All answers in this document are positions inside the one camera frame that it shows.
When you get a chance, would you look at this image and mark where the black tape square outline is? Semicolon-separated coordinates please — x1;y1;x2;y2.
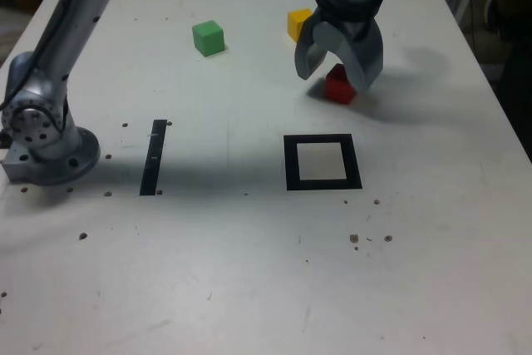
283;133;363;192

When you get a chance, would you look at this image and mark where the red cube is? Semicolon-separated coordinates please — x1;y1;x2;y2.
324;63;357;106

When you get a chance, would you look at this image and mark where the green cube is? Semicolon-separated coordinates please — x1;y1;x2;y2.
191;19;226;58

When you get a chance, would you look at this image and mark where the yellow cube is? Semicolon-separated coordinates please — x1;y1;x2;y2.
287;8;313;43

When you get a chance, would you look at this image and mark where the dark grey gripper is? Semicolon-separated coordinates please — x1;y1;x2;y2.
293;8;384;92

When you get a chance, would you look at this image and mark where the black tape strip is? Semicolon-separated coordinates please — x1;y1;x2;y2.
139;119;168;197

